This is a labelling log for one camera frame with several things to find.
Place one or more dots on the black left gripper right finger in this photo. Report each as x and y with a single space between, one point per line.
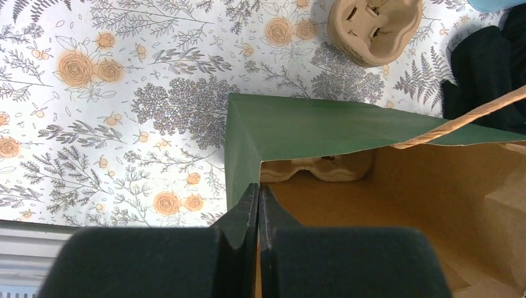
271 217

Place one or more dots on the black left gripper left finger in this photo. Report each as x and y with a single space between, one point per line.
235 274

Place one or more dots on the floral table mat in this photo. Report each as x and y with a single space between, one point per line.
113 112

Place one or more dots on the aluminium frame rail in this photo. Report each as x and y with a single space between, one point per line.
28 251

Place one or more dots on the green brown paper bag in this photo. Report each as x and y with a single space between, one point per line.
464 190

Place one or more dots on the blue straw holder cup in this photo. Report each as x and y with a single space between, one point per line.
491 6

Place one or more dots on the black cloth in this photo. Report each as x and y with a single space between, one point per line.
486 65

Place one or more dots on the brown pulp cup carrier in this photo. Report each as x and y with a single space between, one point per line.
330 168
373 33

